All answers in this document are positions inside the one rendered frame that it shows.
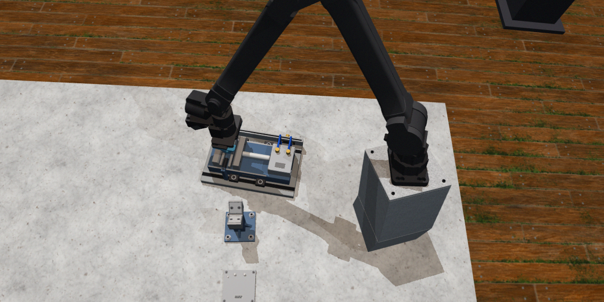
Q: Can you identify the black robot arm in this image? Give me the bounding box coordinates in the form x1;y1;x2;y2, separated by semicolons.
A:
185;0;429;187

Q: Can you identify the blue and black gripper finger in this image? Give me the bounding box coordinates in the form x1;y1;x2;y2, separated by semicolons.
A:
214;145;236;154

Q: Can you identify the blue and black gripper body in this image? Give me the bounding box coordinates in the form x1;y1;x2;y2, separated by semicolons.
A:
211;114;243;150

